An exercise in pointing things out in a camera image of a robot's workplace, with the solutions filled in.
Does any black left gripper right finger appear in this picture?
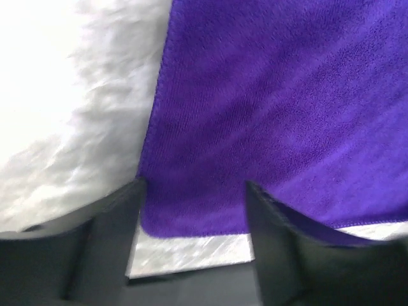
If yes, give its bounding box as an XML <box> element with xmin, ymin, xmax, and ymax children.
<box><xmin>245</xmin><ymin>182</ymin><xmax>407</xmax><ymax>305</ymax></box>

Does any purple towel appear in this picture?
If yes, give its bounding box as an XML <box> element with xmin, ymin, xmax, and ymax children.
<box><xmin>139</xmin><ymin>0</ymin><xmax>407</xmax><ymax>238</ymax></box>

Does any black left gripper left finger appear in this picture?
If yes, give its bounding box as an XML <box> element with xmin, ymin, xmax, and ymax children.
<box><xmin>1</xmin><ymin>178</ymin><xmax>146</xmax><ymax>305</ymax></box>

